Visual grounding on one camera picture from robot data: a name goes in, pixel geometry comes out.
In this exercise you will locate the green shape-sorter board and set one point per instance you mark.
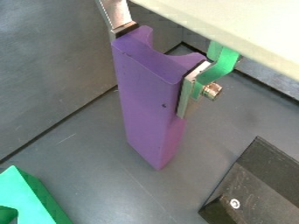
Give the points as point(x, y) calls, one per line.
point(25, 201)

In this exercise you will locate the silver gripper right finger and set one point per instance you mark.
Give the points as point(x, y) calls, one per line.
point(199, 82)

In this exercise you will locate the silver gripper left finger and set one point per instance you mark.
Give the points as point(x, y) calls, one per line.
point(116, 15)

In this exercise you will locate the dark brown cradle fixture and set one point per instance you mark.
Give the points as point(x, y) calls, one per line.
point(257, 193)

